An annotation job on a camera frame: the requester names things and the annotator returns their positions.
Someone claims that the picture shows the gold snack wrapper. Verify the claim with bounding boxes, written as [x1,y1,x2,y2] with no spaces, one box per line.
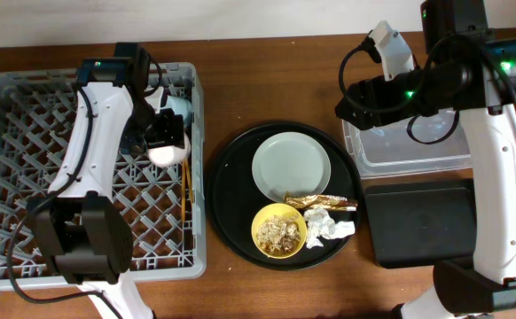
[284,192,358,212]

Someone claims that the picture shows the yellow bowl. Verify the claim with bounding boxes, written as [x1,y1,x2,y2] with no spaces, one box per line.
[251,203,308,259]

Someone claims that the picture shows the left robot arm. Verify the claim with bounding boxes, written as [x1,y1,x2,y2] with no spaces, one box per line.
[23,43,191,318]

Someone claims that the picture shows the blue plastic cup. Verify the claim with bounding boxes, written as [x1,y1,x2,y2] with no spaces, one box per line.
[146,87,193,128]

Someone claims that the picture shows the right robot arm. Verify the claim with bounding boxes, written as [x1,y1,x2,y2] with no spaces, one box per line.
[335,34,516,318]

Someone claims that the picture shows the black rectangular tray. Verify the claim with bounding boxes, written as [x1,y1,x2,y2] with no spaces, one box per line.
[364,179,477,268]

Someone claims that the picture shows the food scraps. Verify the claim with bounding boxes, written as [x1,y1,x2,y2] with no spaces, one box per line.
[256,215,301,257]

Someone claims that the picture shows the grey round plate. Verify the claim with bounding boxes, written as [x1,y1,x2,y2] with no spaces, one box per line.
[251,132,332,202]

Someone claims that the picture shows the pink plastic cup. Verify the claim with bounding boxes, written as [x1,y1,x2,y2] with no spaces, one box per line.
[147,133,191,167]

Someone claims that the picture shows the white tissue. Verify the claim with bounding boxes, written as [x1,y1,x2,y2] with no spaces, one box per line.
[303,208,356,249]

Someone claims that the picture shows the grey dishwasher rack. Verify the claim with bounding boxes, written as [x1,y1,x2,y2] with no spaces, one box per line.
[0,62,206,292]

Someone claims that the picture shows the clear plastic bin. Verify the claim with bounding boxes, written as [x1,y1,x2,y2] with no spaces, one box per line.
[342,110,472,179]

